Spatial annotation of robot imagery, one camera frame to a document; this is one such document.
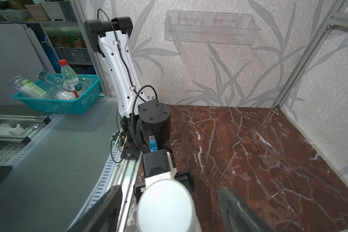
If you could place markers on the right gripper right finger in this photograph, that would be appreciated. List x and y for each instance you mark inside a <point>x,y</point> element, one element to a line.
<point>237,215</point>

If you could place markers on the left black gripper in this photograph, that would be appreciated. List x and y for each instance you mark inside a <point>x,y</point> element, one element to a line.
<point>151,118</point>

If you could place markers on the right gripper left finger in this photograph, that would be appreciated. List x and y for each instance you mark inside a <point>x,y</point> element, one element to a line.
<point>104,214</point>

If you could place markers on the white bottle cap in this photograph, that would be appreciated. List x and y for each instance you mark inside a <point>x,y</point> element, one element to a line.
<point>167,206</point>

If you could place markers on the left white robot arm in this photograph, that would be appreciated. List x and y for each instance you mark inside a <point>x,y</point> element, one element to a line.
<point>110,39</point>

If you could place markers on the red capped bottle in basket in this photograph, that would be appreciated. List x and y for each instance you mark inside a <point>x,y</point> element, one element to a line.
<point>71,79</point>

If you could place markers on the green label bottle in basket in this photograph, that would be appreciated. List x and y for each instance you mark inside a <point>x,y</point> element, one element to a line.
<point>24,85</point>

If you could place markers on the clear acrylic wall shelf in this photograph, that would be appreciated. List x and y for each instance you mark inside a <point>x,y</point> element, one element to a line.
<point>210,27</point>

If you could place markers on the horizontal aluminium frame bar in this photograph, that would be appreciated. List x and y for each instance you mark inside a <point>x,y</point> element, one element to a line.
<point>337,19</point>

